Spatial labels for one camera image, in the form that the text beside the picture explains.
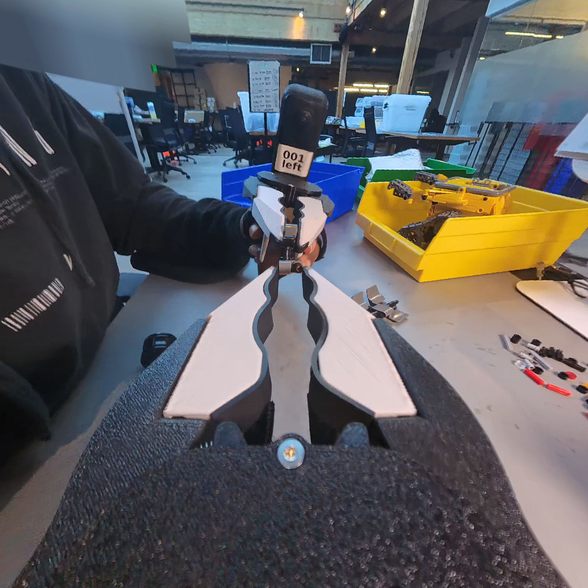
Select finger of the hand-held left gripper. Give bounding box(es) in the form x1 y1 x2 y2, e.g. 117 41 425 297
252 185 288 243
296 198 328 254

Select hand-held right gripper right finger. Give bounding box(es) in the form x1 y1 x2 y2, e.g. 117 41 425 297
302 269 417 444

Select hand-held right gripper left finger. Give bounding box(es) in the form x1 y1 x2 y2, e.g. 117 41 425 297
164 267 280 445

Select small black grey brick assembly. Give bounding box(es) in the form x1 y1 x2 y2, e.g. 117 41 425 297
278 220 305 276

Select black toy wheel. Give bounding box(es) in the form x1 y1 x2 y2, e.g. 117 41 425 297
140 332 177 368

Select person's left forearm black sleeve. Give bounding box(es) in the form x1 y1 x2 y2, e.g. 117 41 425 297
115 184 252 283

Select background wooden desk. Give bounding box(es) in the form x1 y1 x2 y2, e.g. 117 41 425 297
381 131 481 161

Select person's left hand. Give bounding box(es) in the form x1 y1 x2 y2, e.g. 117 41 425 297
248 223 322 275

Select blue plastic bin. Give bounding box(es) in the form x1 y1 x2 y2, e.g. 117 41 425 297
221 161 365 222

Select whiteboard sign on stand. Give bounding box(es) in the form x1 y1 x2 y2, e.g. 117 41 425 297
248 60 281 138

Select clear plastic storage tub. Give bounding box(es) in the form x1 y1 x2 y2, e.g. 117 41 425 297
236 90 281 134

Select grey panel brick assembly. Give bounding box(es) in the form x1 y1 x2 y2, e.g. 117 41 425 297
351 285 409 324

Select black office chair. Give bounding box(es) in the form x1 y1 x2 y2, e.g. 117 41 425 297
360 107 383 158
147 122 191 183

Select green plastic bin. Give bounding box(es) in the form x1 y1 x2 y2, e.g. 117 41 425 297
345 156 477 203

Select bubble wrap sheet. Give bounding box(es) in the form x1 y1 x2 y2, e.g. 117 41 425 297
365 149 425 173

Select white storage box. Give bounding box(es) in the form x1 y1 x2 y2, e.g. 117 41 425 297
381 94 432 134

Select grey office chair seat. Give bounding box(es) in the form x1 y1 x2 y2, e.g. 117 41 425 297
117 272 149 299

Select yellow toy robot model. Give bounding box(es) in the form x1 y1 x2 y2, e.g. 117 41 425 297
387 171 516 251

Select yellow plastic bin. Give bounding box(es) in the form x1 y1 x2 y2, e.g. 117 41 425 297
356 177 588 283

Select pile of small toy bricks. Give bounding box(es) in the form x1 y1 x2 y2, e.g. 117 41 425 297
500 333 588 416

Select white book stand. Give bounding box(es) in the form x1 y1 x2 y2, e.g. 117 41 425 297
516 158 588 341

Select white dry-erase board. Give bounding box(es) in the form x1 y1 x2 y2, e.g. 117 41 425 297
46 73 147 164

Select person's black printed hoodie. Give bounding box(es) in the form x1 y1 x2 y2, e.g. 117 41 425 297
0 64 152 465

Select red and blue stacked bins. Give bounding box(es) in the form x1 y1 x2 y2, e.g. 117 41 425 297
524 124 588 198

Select black cable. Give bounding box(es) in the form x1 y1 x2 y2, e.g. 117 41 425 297
535 262 588 299

